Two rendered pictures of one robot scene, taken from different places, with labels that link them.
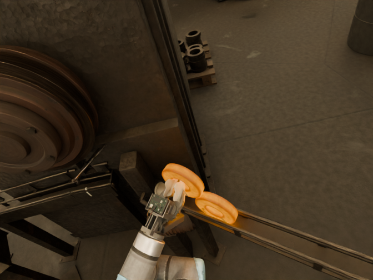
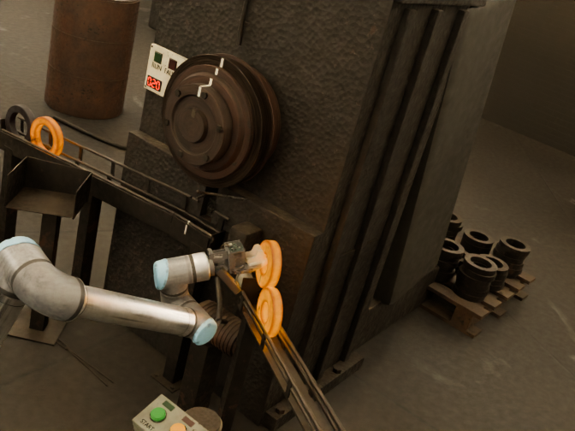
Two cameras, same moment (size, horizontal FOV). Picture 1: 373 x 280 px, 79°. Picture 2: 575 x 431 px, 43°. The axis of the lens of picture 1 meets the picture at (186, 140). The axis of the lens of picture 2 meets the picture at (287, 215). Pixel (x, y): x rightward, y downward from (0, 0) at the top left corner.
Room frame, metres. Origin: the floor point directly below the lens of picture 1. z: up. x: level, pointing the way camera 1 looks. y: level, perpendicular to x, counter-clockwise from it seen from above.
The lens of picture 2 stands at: (-1.47, -0.72, 1.97)
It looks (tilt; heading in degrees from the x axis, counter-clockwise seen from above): 25 degrees down; 22
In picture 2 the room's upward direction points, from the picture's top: 15 degrees clockwise
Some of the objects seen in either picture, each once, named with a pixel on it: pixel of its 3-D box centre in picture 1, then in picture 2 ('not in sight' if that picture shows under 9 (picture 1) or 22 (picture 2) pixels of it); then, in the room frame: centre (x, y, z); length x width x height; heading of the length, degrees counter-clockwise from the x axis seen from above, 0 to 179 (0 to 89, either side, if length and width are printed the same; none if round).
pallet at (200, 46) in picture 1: (160, 60); (426, 235); (2.61, -0.01, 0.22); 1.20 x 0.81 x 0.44; 79
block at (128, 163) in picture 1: (138, 174); (240, 255); (0.67, 0.26, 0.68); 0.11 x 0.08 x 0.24; 171
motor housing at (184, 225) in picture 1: (182, 235); (210, 373); (0.51, 0.19, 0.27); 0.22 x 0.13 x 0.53; 81
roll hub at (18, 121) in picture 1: (8, 142); (196, 124); (0.60, 0.51, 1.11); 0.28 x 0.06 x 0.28; 81
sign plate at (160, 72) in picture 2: not in sight; (172, 76); (0.86, 0.81, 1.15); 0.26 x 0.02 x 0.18; 81
